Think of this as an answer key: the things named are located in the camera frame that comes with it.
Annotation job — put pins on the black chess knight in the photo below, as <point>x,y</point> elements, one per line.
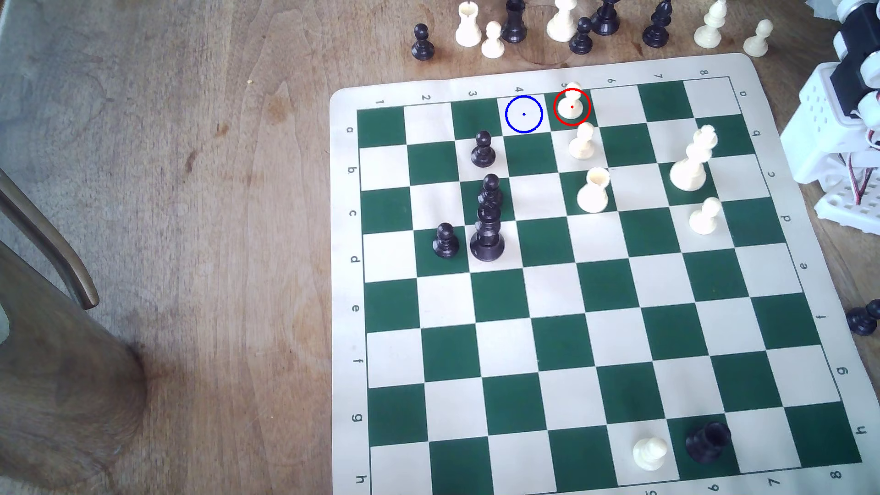
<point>513,26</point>

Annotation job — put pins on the white chess bishop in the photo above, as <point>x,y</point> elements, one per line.
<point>708,33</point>

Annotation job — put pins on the black chess pawn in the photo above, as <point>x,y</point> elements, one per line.
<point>423,47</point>
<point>445,244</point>
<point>581,41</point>
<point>483,155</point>

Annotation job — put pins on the white chess queen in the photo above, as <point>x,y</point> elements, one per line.
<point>562,26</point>

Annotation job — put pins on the black chess king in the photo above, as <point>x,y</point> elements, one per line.
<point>605,20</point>

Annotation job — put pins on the white perforated base plate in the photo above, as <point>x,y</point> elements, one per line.
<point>842,203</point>

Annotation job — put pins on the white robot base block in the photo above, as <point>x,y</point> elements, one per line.
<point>815,130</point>

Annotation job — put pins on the toppled black chess piece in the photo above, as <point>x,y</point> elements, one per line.
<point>863,321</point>

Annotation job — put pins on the black pawn behind queen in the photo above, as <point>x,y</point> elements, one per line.
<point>491,189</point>

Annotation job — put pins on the black chess rook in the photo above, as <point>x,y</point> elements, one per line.
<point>708,442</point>

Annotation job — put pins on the white chess pawn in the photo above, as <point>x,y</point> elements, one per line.
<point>570,108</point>
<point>492,45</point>
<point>582,146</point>
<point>757,45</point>
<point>702,220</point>

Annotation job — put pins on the black chess bishop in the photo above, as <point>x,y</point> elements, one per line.
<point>656,31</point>

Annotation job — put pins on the green white chess mat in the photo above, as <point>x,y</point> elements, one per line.
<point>550,330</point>

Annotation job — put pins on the white bishop on board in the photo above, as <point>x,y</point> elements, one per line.
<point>689,172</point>

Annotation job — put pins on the white chess rook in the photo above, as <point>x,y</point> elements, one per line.
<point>649,454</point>
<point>468,29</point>
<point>592,196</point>

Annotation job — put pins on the tall black chess queen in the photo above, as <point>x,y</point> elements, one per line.
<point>487,240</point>

